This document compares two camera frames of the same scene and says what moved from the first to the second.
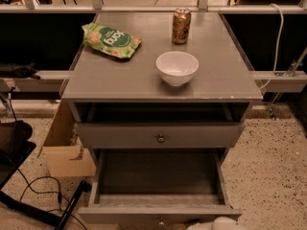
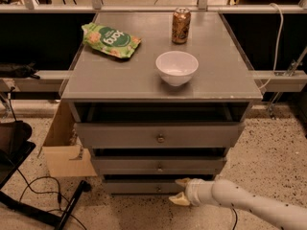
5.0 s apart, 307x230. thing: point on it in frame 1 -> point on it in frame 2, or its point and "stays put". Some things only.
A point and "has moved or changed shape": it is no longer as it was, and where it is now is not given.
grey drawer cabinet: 150,140 stays put
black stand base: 50,217 stays put
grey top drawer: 160,127 stays put
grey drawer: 157,189 has moved or changed shape
